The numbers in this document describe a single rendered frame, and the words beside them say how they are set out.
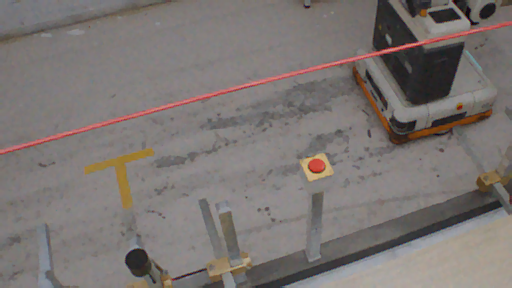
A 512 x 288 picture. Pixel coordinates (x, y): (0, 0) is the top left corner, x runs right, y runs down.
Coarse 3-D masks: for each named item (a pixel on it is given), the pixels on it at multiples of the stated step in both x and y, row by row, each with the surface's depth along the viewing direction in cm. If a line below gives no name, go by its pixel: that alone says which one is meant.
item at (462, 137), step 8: (456, 128) 200; (456, 136) 200; (464, 136) 198; (464, 144) 196; (472, 144) 195; (472, 152) 193; (472, 160) 194; (480, 160) 191; (480, 168) 190; (488, 168) 189; (496, 184) 184; (496, 192) 184; (504, 192) 182; (504, 200) 181; (504, 208) 182
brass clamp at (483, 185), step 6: (486, 174) 186; (492, 174) 186; (510, 174) 187; (480, 180) 186; (492, 180) 184; (498, 180) 184; (504, 180) 186; (510, 180) 187; (480, 186) 187; (486, 186) 184
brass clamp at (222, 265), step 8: (248, 256) 160; (208, 264) 158; (216, 264) 158; (224, 264) 158; (248, 264) 160; (208, 272) 156; (216, 272) 156; (224, 272) 157; (232, 272) 159; (240, 272) 161; (216, 280) 159
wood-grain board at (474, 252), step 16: (496, 224) 165; (448, 240) 161; (464, 240) 161; (480, 240) 161; (496, 240) 162; (416, 256) 157; (432, 256) 157; (448, 256) 158; (464, 256) 158; (480, 256) 158; (496, 256) 158; (368, 272) 153; (384, 272) 154; (400, 272) 154; (416, 272) 154; (432, 272) 154; (448, 272) 154; (464, 272) 154; (480, 272) 155; (496, 272) 155
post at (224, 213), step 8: (216, 208) 134; (224, 208) 133; (224, 216) 135; (232, 216) 136; (224, 224) 138; (232, 224) 139; (224, 232) 141; (232, 232) 142; (224, 240) 147; (232, 240) 145; (232, 248) 149; (232, 256) 153; (240, 256) 155; (232, 264) 157; (240, 264) 158; (240, 280) 167
